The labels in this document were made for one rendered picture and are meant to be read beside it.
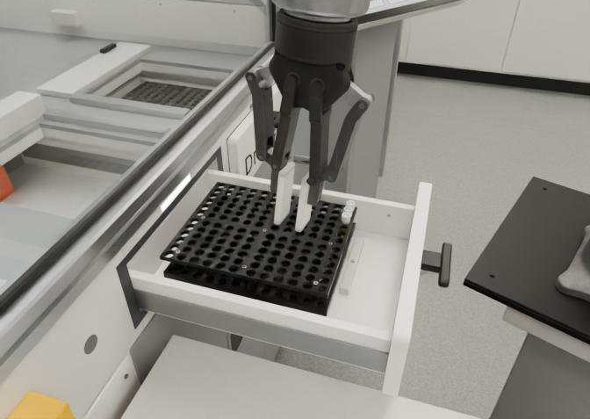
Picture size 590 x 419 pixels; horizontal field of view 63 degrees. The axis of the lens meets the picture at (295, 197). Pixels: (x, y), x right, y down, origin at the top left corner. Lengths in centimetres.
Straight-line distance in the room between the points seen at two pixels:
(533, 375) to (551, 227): 26
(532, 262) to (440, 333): 91
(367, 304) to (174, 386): 27
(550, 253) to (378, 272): 33
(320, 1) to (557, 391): 77
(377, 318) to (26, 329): 39
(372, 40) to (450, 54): 202
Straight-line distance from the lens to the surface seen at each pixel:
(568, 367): 93
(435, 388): 162
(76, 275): 54
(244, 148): 85
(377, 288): 68
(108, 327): 62
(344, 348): 57
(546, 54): 351
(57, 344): 56
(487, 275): 83
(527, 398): 102
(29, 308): 51
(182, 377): 69
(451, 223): 219
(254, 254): 62
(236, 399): 66
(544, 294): 83
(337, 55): 45
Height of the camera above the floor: 133
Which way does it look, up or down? 36 degrees down
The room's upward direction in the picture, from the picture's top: straight up
